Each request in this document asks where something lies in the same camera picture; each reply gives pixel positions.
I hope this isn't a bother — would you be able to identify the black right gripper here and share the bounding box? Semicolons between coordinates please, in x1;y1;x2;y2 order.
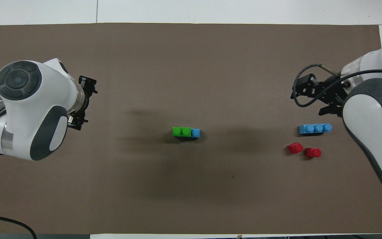
290;74;347;117

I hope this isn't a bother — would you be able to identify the green toy block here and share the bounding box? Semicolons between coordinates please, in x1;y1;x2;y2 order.
172;126;192;137

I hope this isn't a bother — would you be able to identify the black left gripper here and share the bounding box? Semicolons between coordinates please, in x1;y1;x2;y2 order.
68;76;98;131

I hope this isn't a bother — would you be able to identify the brown table mat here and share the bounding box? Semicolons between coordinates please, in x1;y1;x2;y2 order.
0;23;382;234

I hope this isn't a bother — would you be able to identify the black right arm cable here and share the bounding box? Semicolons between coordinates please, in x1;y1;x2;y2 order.
292;64;382;108

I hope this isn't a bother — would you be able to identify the black cable with metal connector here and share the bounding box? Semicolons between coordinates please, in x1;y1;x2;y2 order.
0;214;37;239

